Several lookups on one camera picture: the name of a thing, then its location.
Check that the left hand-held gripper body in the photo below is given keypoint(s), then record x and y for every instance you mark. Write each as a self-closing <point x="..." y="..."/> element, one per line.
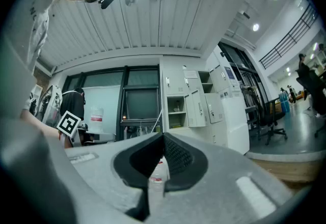
<point x="68" y="124"/>

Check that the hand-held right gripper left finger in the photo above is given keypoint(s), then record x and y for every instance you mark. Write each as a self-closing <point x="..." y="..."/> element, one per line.
<point x="107" y="167"/>

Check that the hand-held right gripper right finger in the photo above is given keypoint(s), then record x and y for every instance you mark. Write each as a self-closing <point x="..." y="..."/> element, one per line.
<point x="216" y="179"/>

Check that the grey metal locker cabinet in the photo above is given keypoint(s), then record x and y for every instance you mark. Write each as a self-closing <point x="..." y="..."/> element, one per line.
<point x="175" y="85"/>

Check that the person's left forearm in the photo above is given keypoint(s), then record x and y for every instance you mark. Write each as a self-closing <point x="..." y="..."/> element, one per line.
<point x="52" y="133"/>

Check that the white equipment housing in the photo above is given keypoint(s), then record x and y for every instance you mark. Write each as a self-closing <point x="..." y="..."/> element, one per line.
<point x="51" y="103"/>

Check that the plastic-wrapped pack red label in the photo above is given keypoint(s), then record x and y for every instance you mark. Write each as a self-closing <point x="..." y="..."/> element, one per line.
<point x="97" y="115"/>

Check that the black framed glass window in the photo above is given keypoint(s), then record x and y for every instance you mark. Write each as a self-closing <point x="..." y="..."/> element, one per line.
<point x="125" y="95"/>

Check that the black metal rack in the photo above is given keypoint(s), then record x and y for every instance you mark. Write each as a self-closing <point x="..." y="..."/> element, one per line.
<point x="250" y="111"/>

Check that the person's grey t-shirt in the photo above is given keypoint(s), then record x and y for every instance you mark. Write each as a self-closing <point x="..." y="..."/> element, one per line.
<point x="38" y="29"/>

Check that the stack of blue water jugs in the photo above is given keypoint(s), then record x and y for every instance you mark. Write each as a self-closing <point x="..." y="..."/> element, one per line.
<point x="284" y="102"/>

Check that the small white ceiling fan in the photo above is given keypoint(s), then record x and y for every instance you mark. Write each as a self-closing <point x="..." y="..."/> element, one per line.
<point x="130" y="0"/>

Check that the black metal balcony railing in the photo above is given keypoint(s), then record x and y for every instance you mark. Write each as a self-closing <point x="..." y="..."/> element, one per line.
<point x="290" y="35"/>

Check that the blue and white wall poster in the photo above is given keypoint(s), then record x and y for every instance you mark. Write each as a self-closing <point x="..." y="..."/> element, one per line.
<point x="231" y="76"/>

